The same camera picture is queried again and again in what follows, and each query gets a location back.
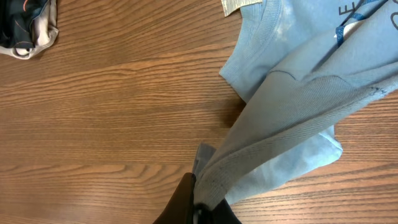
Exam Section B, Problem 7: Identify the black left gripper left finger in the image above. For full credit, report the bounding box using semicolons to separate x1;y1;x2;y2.
154;172;196;224

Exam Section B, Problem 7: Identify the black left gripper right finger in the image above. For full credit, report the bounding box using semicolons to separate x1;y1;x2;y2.
211;199;242;224

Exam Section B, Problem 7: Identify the light blue printed t-shirt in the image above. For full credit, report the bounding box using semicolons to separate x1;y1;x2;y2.
194;0;397;208

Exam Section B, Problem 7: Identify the beige folded garment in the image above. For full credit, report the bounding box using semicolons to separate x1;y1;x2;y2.
1;0;59;60

